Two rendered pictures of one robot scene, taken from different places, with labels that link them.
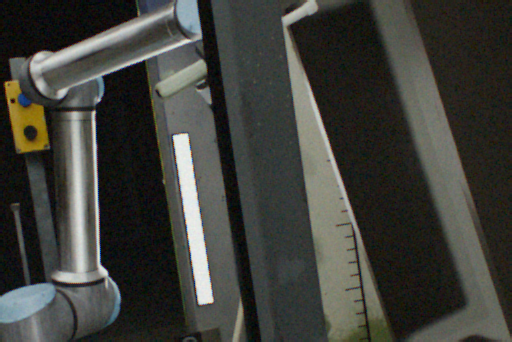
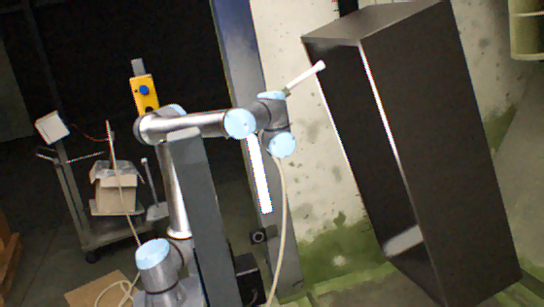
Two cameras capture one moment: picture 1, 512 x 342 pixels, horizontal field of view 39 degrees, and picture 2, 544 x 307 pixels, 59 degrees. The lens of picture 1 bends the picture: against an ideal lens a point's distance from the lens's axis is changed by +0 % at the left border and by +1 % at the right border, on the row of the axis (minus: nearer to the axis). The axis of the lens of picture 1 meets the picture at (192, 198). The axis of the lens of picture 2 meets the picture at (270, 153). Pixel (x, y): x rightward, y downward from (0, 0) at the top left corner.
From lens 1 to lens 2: 65 cm
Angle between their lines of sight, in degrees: 14
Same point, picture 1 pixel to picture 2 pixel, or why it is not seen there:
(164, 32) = (218, 131)
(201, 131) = not seen: hidden behind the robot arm
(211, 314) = (271, 217)
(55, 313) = (170, 260)
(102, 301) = not seen: hidden behind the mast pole
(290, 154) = not seen: outside the picture
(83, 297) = (187, 245)
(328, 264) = (344, 181)
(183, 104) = (247, 89)
